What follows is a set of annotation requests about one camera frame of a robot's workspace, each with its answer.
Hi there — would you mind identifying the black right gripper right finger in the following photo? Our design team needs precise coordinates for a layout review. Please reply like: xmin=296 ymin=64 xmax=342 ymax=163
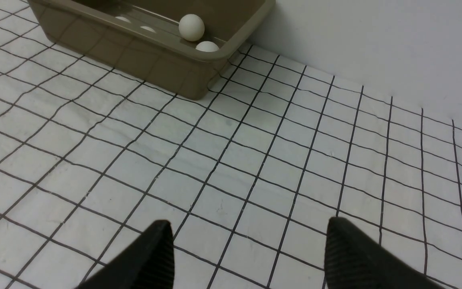
xmin=324 ymin=216 xmax=442 ymax=289

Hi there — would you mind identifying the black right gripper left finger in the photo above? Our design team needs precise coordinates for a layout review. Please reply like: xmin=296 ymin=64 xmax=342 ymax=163
xmin=77 ymin=220 xmax=175 ymax=289

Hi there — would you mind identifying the white ping-pong ball with logo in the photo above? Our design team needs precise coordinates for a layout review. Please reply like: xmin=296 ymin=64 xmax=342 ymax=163
xmin=178 ymin=14 xmax=205 ymax=42

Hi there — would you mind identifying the white black-grid tablecloth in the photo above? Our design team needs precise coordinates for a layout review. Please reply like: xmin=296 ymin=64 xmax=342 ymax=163
xmin=0 ymin=0 xmax=462 ymax=289

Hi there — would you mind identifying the olive green plastic bin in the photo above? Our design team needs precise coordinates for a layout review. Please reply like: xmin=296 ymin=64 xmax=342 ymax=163
xmin=28 ymin=0 xmax=276 ymax=100

